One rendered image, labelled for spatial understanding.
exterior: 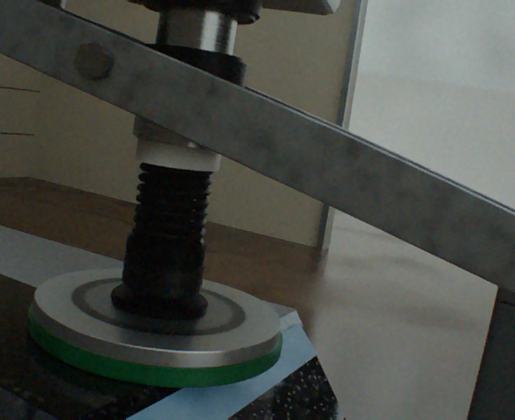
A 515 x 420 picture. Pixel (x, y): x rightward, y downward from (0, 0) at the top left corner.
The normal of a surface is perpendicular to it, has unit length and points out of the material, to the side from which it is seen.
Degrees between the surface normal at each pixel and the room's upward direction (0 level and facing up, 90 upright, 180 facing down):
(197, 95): 90
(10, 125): 90
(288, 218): 90
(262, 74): 90
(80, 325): 0
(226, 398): 46
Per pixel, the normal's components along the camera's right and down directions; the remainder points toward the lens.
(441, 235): -0.22, 0.10
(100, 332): 0.15, -0.98
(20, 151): 0.88, 0.19
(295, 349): 0.74, -0.54
